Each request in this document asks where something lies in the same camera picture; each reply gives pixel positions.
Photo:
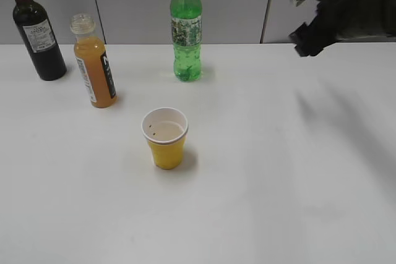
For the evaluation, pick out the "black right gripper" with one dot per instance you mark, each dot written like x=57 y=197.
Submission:
x=311 y=39

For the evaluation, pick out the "yellow paper cup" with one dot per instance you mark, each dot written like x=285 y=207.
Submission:
x=165 y=131

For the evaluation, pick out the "NFC orange juice bottle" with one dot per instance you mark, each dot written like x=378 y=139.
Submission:
x=92 y=61

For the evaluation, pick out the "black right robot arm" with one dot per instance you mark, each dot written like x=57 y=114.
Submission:
x=344 y=20

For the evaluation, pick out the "green plastic soda bottle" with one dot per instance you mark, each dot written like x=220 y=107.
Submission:
x=186 y=34

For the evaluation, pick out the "dark red wine bottle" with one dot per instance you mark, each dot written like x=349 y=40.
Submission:
x=34 y=26

